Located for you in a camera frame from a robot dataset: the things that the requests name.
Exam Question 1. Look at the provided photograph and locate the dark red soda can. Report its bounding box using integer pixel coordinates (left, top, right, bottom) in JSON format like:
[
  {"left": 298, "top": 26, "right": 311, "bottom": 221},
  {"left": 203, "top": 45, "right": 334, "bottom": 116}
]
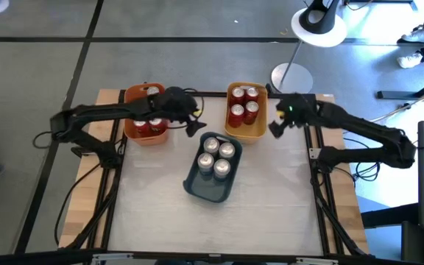
[
  {"left": 244, "top": 87, "right": 260, "bottom": 106},
  {"left": 229, "top": 86, "right": 246, "bottom": 107},
  {"left": 227, "top": 104, "right": 245, "bottom": 129},
  {"left": 243, "top": 101, "right": 260, "bottom": 125}
]

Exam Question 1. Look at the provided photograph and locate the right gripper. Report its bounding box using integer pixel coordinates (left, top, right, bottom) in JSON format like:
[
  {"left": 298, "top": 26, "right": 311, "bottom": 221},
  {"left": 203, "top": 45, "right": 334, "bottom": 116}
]
[{"left": 268, "top": 92, "right": 311, "bottom": 139}]

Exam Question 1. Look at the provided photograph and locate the person's shoe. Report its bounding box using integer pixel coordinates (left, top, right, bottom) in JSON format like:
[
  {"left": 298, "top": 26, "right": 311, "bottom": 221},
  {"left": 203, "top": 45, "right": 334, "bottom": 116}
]
[
  {"left": 401, "top": 27, "right": 424, "bottom": 44},
  {"left": 397, "top": 52, "right": 424, "bottom": 70}
]

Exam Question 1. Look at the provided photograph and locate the orange plastic bin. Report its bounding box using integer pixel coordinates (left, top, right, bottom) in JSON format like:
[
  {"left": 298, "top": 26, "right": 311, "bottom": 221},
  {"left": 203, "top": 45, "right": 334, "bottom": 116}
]
[{"left": 123, "top": 82, "right": 170, "bottom": 146}]

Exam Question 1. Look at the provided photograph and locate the black camera mount beam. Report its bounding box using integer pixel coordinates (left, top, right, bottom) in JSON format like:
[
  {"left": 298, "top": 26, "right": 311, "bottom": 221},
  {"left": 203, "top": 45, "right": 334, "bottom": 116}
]
[{"left": 0, "top": 249, "right": 424, "bottom": 265}]

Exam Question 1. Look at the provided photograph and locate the silver metal bracket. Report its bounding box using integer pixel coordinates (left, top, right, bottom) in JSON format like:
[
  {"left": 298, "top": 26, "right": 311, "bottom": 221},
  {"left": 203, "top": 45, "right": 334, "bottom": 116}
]
[
  {"left": 91, "top": 252, "right": 135, "bottom": 264},
  {"left": 295, "top": 256, "right": 340, "bottom": 265}
]

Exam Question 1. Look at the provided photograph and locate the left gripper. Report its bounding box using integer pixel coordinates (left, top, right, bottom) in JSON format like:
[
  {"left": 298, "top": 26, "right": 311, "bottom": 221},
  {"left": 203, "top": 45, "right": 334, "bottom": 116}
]
[{"left": 149, "top": 86, "right": 208, "bottom": 138}]

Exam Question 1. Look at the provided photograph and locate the black aluminium table frame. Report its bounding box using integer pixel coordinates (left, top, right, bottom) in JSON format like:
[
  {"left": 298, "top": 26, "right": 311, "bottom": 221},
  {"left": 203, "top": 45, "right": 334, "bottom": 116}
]
[{"left": 64, "top": 83, "right": 370, "bottom": 258}]

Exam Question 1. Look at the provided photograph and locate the white round side table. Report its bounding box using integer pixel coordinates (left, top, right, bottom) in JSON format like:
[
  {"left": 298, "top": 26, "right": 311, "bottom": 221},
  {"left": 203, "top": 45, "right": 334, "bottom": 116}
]
[{"left": 270, "top": 7, "right": 348, "bottom": 95}]

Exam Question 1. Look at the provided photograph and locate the black curved stand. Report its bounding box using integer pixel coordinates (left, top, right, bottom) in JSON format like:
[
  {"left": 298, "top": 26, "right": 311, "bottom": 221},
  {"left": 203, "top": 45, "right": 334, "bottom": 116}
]
[{"left": 299, "top": 0, "right": 342, "bottom": 35}]

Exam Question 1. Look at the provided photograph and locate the yellow plastic bin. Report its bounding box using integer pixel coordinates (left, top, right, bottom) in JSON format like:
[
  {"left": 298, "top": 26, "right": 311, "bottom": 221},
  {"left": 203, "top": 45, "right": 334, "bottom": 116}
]
[{"left": 224, "top": 81, "right": 269, "bottom": 145}]

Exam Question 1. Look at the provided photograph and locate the black desk leg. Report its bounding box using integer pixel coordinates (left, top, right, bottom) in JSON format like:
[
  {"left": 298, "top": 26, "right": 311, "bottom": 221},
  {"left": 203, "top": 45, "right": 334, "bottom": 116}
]
[{"left": 376, "top": 71, "right": 424, "bottom": 101}]

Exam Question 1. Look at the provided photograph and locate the black power cable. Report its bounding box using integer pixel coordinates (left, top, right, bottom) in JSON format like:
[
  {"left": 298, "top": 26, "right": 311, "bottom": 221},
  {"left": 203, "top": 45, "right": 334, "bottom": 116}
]
[
  {"left": 31, "top": 127, "right": 102, "bottom": 247},
  {"left": 344, "top": 138, "right": 382, "bottom": 182}
]

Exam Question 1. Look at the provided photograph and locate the teal plastic bin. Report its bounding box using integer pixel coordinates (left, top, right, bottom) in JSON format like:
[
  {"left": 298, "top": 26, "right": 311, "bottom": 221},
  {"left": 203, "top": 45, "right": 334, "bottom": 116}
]
[{"left": 182, "top": 131, "right": 244, "bottom": 204}]

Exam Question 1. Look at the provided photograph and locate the white floor cable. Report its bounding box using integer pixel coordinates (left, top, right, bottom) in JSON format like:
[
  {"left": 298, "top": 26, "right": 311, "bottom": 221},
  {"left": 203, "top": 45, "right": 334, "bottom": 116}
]
[{"left": 370, "top": 88, "right": 424, "bottom": 123}]

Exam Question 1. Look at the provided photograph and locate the silver Spindrift soda can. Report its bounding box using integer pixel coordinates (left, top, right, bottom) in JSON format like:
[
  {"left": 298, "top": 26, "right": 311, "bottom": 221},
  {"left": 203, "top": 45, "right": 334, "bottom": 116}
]
[
  {"left": 197, "top": 152, "right": 215, "bottom": 176},
  {"left": 219, "top": 141, "right": 236, "bottom": 161},
  {"left": 202, "top": 136, "right": 221, "bottom": 155},
  {"left": 213, "top": 158, "right": 231, "bottom": 182}
]

